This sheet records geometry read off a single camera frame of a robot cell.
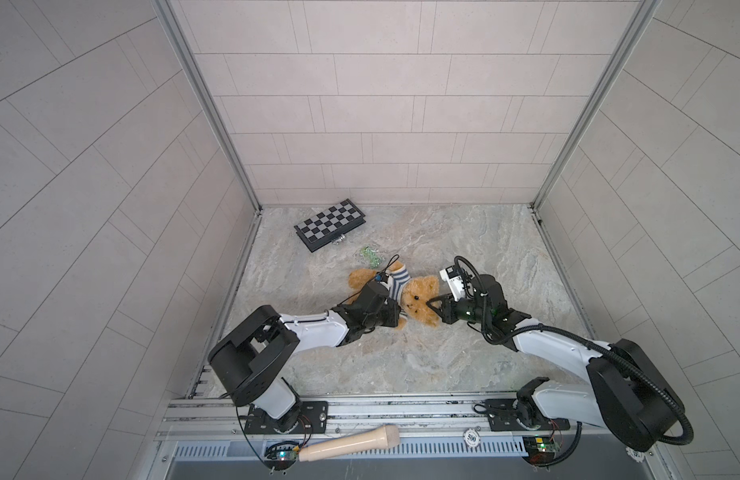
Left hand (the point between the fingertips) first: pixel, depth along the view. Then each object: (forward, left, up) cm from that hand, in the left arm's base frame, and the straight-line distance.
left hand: (408, 307), depth 87 cm
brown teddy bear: (-1, -1, +8) cm, 8 cm away
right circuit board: (-33, -29, -3) cm, 44 cm away
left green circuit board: (-35, +29, +1) cm, 45 cm away
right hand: (-2, -5, +5) cm, 7 cm away
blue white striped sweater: (+6, +3, +8) cm, 10 cm away
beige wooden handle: (-32, +7, +2) cm, 32 cm away
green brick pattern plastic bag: (+21, +12, -3) cm, 24 cm away
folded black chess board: (+30, +29, 0) cm, 42 cm away
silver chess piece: (+26, +24, -3) cm, 35 cm away
